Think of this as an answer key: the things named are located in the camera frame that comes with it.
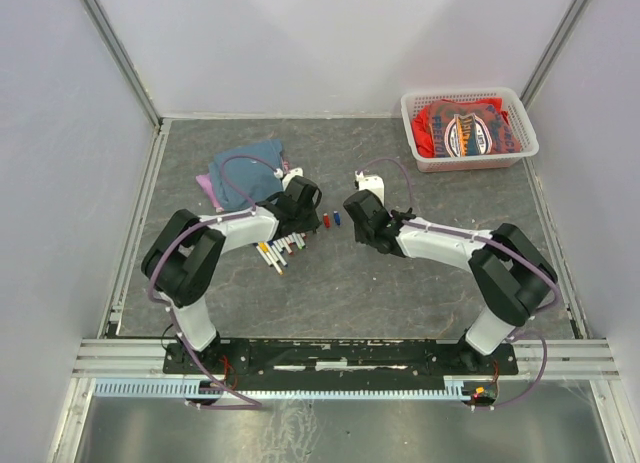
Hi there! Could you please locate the blue cloth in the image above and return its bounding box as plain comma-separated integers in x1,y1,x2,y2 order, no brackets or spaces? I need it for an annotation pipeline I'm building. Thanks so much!
208,139,284,211

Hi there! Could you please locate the pink cloth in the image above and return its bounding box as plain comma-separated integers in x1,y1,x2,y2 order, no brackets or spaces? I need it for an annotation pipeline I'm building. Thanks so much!
195,158,290,213

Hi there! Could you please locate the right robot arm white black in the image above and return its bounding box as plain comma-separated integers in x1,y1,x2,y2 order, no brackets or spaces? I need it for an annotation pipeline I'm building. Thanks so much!
343,190,561,374

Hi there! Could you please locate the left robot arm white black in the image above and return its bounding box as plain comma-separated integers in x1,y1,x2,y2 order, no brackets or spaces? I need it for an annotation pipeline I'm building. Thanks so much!
141,175,322,373

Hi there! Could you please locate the yellow cap marker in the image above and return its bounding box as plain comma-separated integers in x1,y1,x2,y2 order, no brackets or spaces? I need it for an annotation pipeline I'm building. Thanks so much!
258,242,285,275

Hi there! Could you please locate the white plastic basket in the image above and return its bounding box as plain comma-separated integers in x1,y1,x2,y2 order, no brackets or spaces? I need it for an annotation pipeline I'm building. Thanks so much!
400,87,539,173

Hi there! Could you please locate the red printed cloth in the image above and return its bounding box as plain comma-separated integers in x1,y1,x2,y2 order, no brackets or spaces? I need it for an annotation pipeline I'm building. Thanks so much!
411,98,522,158

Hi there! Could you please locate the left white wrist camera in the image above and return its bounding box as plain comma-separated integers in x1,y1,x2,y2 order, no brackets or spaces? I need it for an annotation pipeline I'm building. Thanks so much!
273,167,304,191

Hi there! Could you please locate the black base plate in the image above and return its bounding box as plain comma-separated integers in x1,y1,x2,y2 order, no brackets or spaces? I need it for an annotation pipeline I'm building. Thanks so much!
163,336,519,389

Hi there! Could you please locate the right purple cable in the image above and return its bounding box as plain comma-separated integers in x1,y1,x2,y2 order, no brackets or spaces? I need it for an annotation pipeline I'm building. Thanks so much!
362,156,560,412

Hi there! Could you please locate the aluminium rail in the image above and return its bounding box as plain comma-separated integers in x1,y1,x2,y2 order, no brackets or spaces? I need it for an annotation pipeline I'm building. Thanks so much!
71,339,620,381

